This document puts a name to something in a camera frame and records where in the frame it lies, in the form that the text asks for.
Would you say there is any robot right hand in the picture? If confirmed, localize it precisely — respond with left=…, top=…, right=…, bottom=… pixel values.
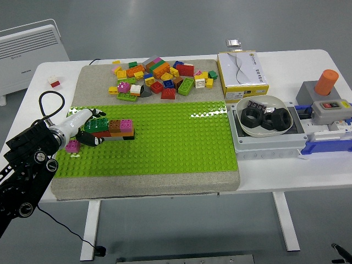
left=331, top=243, right=352, bottom=264

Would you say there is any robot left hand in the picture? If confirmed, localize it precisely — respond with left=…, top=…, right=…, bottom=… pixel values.
left=58, top=108, right=107, bottom=147

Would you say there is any dark green long toy brick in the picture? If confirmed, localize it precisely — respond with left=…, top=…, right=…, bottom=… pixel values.
left=84, top=118, right=110, bottom=133

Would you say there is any brown square toy brick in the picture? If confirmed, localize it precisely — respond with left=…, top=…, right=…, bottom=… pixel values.
left=108, top=119, right=122, bottom=134

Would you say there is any orange long toy brick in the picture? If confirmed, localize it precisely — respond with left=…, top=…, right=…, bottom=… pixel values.
left=109, top=128, right=135, bottom=138
left=125, top=65, right=146, bottom=78

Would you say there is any grey sloped toy brick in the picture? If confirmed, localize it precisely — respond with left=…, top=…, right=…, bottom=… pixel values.
left=139, top=84, right=153, bottom=98

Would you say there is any red square toy brick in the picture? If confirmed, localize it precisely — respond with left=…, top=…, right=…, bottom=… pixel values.
left=150, top=81, right=164, bottom=95

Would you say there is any red sloped toy brick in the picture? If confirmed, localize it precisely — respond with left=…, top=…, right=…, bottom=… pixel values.
left=161, top=87, right=177, bottom=100

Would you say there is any green studded baseplate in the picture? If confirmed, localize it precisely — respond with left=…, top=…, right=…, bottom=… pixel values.
left=52, top=101, right=239, bottom=179

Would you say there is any orange large toy brick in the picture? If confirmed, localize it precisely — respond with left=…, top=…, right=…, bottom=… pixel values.
left=152, top=62, right=171, bottom=79

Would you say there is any red large toy brick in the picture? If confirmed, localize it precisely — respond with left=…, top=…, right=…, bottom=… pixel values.
left=175, top=64, right=195, bottom=77

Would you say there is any grey-brown mat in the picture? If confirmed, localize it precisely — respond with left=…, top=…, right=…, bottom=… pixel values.
left=51, top=59, right=241, bottom=201

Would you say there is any white table leg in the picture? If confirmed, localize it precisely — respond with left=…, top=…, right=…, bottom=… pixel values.
left=80, top=200, right=102, bottom=261
left=272, top=191, right=300, bottom=251

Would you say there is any white panel heater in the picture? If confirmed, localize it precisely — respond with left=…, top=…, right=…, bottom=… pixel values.
left=0, top=18, right=70, bottom=107

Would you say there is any blue and white fixture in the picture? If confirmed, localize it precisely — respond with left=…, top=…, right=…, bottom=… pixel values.
left=293, top=103, right=352, bottom=161

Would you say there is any grey junction box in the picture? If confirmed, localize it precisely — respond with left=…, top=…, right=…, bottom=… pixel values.
left=227, top=101, right=308, bottom=161

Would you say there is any white bowl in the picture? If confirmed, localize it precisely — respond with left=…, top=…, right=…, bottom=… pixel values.
left=235, top=95, right=294, bottom=138

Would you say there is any large black hex nut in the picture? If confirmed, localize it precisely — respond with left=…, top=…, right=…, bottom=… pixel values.
left=241, top=107, right=264, bottom=129
left=271, top=108, right=293, bottom=131
left=261, top=112, right=276, bottom=131

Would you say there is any grey block with hole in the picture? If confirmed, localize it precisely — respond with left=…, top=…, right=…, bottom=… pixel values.
left=295, top=81, right=342, bottom=107

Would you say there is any purple circuit board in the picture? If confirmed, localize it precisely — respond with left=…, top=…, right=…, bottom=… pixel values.
left=246, top=100, right=268, bottom=113

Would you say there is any orange cylinder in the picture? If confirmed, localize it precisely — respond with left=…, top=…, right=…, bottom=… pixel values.
left=315, top=69, right=339, bottom=96

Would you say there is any yellow and white cardboard box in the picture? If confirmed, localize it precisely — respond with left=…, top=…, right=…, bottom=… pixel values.
left=216, top=51, right=270, bottom=104

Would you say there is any small silver device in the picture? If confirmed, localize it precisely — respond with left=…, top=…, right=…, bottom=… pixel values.
left=225, top=38, right=242, bottom=50

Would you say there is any thin black cable with plug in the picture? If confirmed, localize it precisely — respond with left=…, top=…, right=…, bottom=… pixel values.
left=37, top=205, right=107, bottom=257

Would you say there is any grey push-button switch box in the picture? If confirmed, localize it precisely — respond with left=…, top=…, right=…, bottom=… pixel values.
left=311, top=99, right=352, bottom=125

